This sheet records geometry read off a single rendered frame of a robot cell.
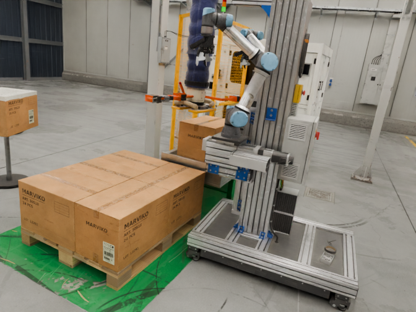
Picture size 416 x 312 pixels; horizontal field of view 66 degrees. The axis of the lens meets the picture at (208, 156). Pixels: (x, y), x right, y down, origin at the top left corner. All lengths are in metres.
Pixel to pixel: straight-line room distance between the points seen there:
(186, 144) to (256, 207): 1.03
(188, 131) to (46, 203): 1.43
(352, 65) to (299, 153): 9.29
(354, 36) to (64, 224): 10.45
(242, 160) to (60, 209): 1.33
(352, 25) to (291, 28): 9.28
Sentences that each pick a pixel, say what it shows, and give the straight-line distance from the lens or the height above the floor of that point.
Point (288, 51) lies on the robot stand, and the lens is 2.42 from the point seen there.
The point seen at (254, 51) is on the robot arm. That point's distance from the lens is 2.33.
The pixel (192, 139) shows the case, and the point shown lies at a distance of 3.19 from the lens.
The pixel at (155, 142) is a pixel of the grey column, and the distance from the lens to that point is 4.28.
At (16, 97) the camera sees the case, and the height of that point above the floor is 0.99.
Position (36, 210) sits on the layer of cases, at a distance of 2.75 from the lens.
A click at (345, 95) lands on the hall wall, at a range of 11.58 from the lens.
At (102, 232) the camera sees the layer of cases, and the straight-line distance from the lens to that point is 2.28.
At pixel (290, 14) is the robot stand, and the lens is 2.43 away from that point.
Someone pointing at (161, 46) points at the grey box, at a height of 1.66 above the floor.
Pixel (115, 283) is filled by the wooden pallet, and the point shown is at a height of 0.06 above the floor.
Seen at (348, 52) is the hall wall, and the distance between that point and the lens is 11.58.
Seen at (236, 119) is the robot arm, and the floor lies 1.21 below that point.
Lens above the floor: 1.57
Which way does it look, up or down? 17 degrees down
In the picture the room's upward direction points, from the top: 6 degrees clockwise
